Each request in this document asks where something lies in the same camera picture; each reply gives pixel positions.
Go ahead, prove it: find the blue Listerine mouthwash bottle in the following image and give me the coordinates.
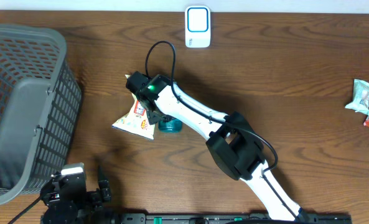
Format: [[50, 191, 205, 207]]
[[158, 116, 182, 133]]

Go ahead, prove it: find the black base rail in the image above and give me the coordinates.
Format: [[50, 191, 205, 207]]
[[119, 213, 353, 224]]

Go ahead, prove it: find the mint green wipes pack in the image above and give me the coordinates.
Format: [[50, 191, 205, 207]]
[[345, 79, 369, 116]]

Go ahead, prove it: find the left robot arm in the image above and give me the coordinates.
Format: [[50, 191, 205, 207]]
[[40, 163, 121, 224]]

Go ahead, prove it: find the yellow snack chip bag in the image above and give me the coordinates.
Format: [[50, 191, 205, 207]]
[[111, 93, 155, 140]]

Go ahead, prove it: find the white barcode scanner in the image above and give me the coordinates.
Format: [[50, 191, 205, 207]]
[[185, 6, 212, 48]]

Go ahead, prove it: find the grey plastic shopping basket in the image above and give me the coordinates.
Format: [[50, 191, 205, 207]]
[[0, 24, 82, 205]]

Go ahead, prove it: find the left camera cable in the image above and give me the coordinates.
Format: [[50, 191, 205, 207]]
[[6, 195, 44, 224]]

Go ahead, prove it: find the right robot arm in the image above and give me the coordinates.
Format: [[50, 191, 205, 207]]
[[126, 72, 308, 222]]

